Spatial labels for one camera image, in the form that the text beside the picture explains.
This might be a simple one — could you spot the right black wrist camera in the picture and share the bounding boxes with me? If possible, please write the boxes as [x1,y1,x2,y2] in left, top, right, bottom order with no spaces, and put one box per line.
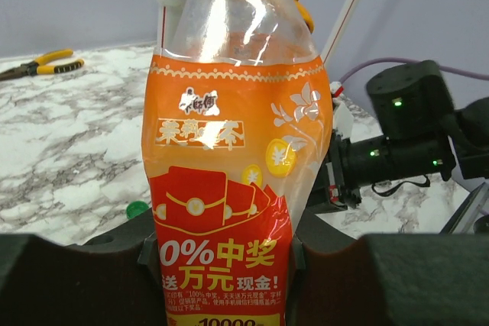
[365,60,455,140]

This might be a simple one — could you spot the green bottle cap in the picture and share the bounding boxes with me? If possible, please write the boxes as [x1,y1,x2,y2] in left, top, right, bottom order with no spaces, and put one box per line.
[125,201,149,220]

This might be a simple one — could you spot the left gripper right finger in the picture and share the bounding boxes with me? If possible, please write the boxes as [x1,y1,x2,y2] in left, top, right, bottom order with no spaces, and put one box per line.
[287,211,488,325]

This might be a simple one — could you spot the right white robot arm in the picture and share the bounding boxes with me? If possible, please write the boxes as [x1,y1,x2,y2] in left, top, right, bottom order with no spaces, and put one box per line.
[306,98,488,214]

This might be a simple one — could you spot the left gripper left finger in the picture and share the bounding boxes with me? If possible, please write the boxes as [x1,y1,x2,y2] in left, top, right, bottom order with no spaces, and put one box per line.
[1,211,167,325]

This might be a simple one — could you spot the orange label tea bottle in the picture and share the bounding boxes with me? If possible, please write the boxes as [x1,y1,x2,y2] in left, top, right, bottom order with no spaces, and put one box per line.
[141,0,332,325]

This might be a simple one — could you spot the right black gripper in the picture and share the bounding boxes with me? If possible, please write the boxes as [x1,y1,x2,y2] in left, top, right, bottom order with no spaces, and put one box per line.
[306,131,456,214]

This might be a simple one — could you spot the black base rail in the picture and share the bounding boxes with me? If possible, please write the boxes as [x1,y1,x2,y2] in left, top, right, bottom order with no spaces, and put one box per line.
[440,182,488,234]

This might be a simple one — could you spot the yellow handled pliers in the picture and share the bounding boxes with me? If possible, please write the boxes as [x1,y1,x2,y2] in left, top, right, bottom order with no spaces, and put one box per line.
[1,49,85,82]

